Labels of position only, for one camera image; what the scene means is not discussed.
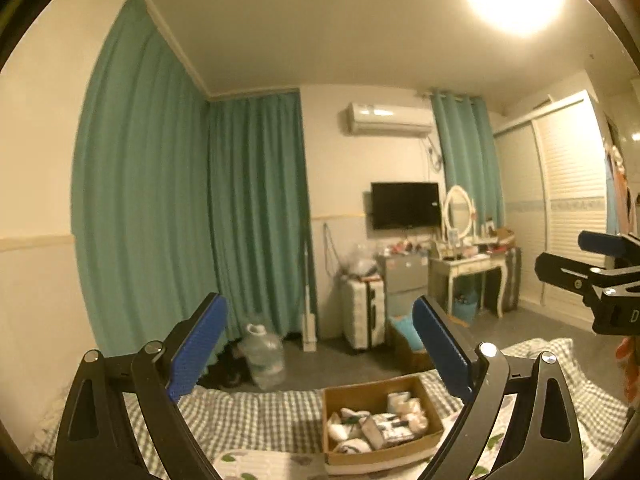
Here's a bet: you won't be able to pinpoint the grey checked pillow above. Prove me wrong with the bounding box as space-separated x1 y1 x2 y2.
502 337 628 441

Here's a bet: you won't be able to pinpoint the white ribbed suitcase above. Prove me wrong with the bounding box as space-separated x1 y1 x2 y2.
342 277 388 351

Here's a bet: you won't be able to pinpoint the floral fabric pouch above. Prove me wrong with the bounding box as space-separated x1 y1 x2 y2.
360 412 416 448

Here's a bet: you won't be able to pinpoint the cream soft cloth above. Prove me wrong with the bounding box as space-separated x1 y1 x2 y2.
387 391 431 433

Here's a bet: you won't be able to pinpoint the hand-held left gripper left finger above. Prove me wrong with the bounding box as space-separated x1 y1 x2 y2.
54 293 229 480

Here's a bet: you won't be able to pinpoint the wide teal curtain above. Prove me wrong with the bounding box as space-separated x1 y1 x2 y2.
71 0 221 361

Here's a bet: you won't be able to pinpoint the black bag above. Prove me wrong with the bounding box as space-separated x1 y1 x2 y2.
200 345 251 388

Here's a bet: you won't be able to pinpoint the white oval vanity mirror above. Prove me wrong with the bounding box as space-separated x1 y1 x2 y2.
442 185 476 241

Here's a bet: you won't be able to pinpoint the white louvred wardrobe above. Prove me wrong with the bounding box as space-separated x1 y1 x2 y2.
492 91 613 331

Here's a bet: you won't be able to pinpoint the clear plastic bag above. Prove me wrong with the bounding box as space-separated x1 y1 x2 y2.
342 243 379 278

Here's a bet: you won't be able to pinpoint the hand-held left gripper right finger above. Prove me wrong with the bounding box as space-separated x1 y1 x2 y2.
412 296 583 480

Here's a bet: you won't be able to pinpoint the brown cardboard box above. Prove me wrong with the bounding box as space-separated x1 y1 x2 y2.
321 376 446 467

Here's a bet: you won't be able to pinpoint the white air conditioner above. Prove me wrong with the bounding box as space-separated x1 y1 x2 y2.
345 101 435 137

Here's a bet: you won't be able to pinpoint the cardboard box with blue cloth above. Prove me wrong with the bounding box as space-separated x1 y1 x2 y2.
389 315 436 373

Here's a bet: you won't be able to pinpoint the black wall television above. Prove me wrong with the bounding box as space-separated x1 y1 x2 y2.
370 182 442 231

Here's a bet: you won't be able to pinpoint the person's right forearm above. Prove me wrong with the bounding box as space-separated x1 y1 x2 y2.
615 337 640 401

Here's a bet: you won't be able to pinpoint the grey mini fridge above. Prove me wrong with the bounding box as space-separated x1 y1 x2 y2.
377 251 432 318

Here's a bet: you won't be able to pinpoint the white sock with blue cuff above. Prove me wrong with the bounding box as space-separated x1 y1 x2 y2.
327 409 371 441

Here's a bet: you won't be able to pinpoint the white dressing table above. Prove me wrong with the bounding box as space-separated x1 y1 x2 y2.
429 252 510 318

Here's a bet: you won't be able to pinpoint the hanging clothes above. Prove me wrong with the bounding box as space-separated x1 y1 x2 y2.
602 142 640 233

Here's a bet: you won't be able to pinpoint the clear water jug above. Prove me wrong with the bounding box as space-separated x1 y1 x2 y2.
239 324 287 390

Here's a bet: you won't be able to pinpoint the narrow teal curtain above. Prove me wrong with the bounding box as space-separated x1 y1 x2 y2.
431 91 506 226

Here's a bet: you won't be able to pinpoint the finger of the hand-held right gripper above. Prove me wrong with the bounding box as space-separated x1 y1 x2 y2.
578 230 640 261
535 252 640 302

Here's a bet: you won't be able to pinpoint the teal corner curtain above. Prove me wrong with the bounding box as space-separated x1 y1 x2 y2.
207 91 318 341

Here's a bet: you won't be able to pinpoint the grey checked duvet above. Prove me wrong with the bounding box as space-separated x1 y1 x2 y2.
30 387 326 480

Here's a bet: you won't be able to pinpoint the blue bin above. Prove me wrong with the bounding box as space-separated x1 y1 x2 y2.
452 292 481 323

